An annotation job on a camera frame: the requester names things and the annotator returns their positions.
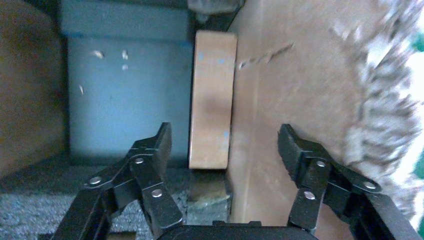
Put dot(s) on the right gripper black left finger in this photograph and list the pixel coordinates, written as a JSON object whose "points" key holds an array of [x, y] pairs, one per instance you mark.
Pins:
{"points": [[145, 175]]}

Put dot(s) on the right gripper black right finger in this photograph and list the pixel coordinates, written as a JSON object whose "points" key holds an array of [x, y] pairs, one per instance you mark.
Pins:
{"points": [[314, 172]]}

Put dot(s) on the small brown cardboard box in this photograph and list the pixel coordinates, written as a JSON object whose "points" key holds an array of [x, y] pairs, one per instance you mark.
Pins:
{"points": [[212, 99]]}

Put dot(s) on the large open brown carton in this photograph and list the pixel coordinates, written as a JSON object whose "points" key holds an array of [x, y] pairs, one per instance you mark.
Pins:
{"points": [[298, 99]]}

